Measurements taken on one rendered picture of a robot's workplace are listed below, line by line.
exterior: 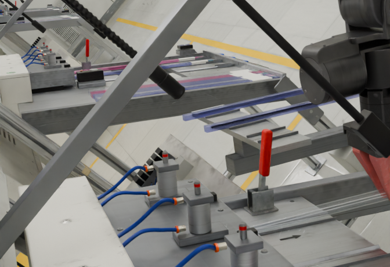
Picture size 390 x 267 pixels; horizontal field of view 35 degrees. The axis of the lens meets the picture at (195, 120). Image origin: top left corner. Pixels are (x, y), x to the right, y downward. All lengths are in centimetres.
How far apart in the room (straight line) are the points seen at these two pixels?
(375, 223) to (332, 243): 153
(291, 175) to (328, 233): 200
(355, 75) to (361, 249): 20
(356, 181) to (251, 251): 44
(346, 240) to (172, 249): 24
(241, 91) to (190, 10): 117
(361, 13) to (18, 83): 113
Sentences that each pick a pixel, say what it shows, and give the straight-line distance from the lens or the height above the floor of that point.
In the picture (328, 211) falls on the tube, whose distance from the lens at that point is 79.
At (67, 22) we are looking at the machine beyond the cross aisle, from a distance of 508.
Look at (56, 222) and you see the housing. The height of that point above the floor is 128.
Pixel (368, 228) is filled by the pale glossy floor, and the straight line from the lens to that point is 226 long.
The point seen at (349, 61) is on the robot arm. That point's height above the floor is 111.
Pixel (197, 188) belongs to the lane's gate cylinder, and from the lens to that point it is 58.
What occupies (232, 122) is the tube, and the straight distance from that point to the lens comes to 105.
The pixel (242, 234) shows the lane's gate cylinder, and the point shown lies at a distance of 49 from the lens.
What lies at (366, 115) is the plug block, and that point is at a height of 116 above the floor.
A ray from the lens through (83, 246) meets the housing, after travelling 56.
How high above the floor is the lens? 147
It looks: 22 degrees down
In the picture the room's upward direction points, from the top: 50 degrees counter-clockwise
